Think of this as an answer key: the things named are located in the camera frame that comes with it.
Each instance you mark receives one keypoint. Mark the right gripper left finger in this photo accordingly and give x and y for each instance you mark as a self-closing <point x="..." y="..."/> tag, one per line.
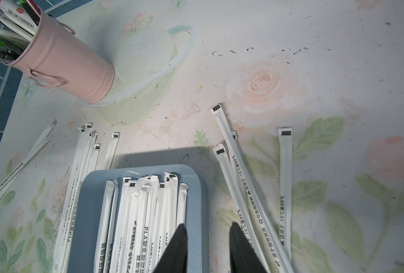
<point x="175" y="256"/>

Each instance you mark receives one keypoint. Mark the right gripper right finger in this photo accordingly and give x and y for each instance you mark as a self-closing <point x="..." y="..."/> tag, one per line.
<point x="243" y="258"/>

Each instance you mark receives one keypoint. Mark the right pile wrapped straws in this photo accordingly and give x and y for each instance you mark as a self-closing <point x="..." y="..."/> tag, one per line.
<point x="272" y="239"/>

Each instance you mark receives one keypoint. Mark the pile wrapped straws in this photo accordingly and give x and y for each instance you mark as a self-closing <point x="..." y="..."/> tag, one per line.
<point x="85" y="161"/>
<point x="272" y="239"/>

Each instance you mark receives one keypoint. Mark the blue plastic storage tray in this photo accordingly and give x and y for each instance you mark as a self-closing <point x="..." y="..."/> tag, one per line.
<point x="82" y="254"/>

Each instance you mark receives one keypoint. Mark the left pile wrapped straws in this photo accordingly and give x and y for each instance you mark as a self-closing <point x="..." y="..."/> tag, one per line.
<point x="85" y="161"/>

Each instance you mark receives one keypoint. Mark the pink pen cup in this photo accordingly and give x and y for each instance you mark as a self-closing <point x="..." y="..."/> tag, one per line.
<point x="56" y="58"/>

